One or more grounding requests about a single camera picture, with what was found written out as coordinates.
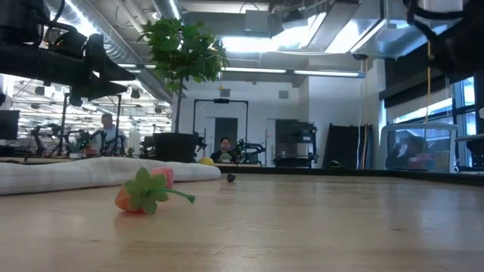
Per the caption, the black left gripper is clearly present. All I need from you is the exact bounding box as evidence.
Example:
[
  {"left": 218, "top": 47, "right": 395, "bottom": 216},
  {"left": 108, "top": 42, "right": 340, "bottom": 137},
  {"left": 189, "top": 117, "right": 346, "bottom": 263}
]
[{"left": 37, "top": 34, "right": 136, "bottom": 107}]

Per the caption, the pink fruit piece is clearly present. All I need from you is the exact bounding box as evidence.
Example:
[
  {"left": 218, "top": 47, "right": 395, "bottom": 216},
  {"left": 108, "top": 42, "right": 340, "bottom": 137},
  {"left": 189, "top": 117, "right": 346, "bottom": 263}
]
[{"left": 150, "top": 167, "right": 175, "bottom": 189}]

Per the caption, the orange strawberry with long stem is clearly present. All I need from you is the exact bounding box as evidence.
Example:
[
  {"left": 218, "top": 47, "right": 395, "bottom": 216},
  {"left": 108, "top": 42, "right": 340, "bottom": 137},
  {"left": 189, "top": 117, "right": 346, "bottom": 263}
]
[{"left": 115, "top": 167, "right": 197, "bottom": 216}]

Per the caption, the person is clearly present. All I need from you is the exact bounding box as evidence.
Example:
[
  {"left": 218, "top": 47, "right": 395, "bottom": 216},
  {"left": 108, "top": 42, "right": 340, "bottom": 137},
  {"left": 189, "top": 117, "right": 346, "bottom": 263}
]
[
  {"left": 98, "top": 113, "right": 128, "bottom": 156},
  {"left": 210, "top": 137, "right": 240, "bottom": 163}
]

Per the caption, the green leafy plant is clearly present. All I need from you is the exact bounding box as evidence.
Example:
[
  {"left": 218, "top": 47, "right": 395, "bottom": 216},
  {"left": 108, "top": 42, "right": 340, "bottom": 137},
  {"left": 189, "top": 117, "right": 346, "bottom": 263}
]
[{"left": 138, "top": 17, "right": 230, "bottom": 134}]

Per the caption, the white plaid cloth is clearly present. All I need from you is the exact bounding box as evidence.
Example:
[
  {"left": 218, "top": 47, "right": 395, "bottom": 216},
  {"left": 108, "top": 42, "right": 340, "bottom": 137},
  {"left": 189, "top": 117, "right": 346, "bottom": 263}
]
[{"left": 0, "top": 156, "right": 222, "bottom": 196}]

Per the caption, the dark computer monitor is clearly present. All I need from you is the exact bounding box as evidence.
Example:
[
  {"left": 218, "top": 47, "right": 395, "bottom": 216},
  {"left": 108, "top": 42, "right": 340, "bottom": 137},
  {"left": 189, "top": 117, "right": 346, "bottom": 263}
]
[{"left": 0, "top": 109, "right": 20, "bottom": 141}]

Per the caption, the long ceiling light strip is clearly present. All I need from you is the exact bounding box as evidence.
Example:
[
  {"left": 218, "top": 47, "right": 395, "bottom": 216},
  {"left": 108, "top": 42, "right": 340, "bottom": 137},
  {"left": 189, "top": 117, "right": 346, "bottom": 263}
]
[{"left": 221, "top": 66, "right": 366, "bottom": 79}]

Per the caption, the black equipment cabinet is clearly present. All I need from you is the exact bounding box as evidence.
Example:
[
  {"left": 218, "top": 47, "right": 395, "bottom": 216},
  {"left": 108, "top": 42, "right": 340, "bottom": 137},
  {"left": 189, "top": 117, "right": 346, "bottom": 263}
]
[{"left": 272, "top": 119, "right": 318, "bottom": 168}]

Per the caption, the black leaning panel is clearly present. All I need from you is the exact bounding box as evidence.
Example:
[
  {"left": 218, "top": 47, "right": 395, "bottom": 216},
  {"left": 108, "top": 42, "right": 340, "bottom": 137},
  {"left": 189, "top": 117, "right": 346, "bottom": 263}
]
[{"left": 324, "top": 123, "right": 374, "bottom": 170}]

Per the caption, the black desk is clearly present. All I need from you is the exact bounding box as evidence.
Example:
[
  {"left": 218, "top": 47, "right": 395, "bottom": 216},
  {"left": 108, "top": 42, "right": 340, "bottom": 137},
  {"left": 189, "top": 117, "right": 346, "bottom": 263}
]
[{"left": 455, "top": 134, "right": 484, "bottom": 169}]

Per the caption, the black stand pole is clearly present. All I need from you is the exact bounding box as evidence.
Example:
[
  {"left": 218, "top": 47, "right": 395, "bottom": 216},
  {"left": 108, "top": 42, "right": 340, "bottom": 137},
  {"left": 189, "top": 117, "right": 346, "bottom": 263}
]
[{"left": 472, "top": 71, "right": 484, "bottom": 133}]

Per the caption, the yellow hanging cable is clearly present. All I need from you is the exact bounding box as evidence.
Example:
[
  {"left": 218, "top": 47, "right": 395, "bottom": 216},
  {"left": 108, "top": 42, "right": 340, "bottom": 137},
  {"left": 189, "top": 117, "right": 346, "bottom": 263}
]
[{"left": 426, "top": 41, "right": 433, "bottom": 124}]

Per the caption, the black table frame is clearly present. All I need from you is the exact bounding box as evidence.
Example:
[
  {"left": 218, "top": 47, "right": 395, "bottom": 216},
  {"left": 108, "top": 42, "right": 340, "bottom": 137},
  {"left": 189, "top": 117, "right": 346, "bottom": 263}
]
[{"left": 217, "top": 164, "right": 484, "bottom": 187}]

